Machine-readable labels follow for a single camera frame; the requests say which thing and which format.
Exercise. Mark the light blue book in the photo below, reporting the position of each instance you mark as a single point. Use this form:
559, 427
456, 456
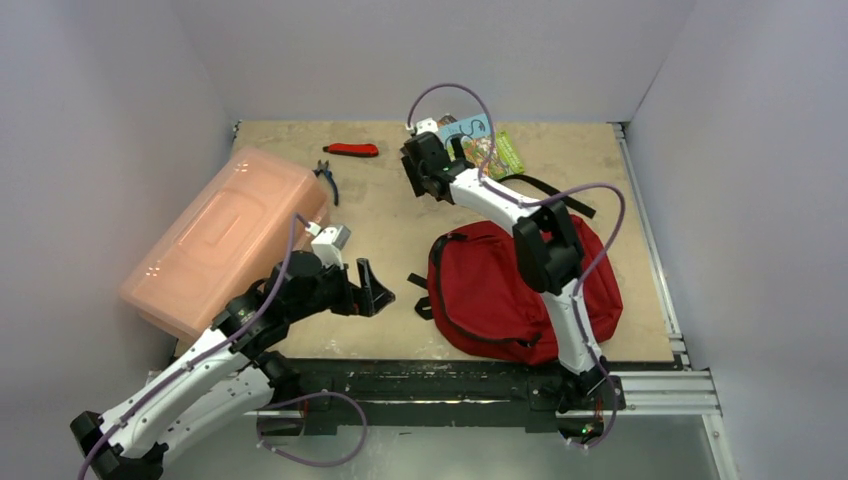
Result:
473, 133

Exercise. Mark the blue handled pliers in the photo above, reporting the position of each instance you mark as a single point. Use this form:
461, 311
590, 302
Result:
322, 169

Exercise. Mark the red utility knife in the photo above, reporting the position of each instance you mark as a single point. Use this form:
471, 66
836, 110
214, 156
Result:
366, 150

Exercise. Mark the pink translucent plastic storage box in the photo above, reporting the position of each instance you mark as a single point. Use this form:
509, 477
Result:
230, 236

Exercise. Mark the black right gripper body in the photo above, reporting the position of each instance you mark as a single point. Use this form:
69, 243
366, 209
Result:
416, 172

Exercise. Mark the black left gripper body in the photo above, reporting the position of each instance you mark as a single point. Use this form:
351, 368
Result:
333, 291

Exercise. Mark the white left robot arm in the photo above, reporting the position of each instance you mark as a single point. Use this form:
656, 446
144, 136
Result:
229, 370

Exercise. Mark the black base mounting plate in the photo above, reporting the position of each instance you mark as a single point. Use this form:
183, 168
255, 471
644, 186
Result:
465, 393

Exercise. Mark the red student backpack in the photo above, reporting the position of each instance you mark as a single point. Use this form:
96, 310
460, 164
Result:
482, 307

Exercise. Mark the green illustrated book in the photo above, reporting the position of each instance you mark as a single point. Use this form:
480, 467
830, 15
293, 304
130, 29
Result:
505, 161

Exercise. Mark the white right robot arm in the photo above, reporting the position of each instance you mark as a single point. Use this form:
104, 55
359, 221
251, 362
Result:
545, 242

